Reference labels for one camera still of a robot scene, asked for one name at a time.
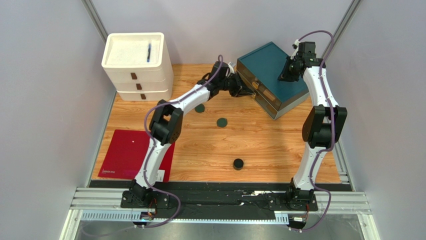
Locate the black round jar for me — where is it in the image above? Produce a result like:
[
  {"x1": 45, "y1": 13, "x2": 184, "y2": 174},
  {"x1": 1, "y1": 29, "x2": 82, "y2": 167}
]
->
[{"x1": 232, "y1": 158, "x2": 244, "y2": 171}]

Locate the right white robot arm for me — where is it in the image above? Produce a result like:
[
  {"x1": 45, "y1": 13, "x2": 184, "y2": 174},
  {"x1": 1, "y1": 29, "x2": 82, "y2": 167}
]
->
[{"x1": 278, "y1": 40, "x2": 348, "y2": 210}]

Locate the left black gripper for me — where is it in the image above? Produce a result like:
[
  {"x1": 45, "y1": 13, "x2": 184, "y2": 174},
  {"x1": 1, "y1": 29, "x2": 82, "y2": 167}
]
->
[{"x1": 218, "y1": 71, "x2": 254, "y2": 98}]

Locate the blue pen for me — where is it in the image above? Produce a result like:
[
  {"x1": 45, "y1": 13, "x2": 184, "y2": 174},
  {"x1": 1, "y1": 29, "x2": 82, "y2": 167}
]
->
[{"x1": 146, "y1": 42, "x2": 152, "y2": 63}]

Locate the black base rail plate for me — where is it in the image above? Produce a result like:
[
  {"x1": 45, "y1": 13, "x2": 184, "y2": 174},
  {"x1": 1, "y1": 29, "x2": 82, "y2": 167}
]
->
[{"x1": 88, "y1": 180, "x2": 349, "y2": 221}]

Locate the white three-drawer organizer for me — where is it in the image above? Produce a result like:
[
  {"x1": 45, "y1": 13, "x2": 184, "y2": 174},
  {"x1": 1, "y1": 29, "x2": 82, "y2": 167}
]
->
[{"x1": 101, "y1": 32, "x2": 174, "y2": 102}]

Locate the dark green round puff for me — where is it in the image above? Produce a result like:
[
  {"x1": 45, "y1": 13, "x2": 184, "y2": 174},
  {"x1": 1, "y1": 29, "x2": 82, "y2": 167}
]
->
[{"x1": 194, "y1": 104, "x2": 206, "y2": 113}]

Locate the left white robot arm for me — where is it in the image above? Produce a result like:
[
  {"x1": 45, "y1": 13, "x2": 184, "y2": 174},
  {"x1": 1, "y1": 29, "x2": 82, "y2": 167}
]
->
[{"x1": 120, "y1": 61, "x2": 254, "y2": 208}]

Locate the red mat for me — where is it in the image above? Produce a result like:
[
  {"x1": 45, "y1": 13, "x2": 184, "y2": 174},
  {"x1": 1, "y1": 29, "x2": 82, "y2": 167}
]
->
[{"x1": 97, "y1": 129, "x2": 176, "y2": 183}]

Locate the teal drawer organizer box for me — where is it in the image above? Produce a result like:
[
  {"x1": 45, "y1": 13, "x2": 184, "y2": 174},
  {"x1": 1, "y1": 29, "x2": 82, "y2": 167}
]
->
[{"x1": 236, "y1": 41, "x2": 309, "y2": 120}]

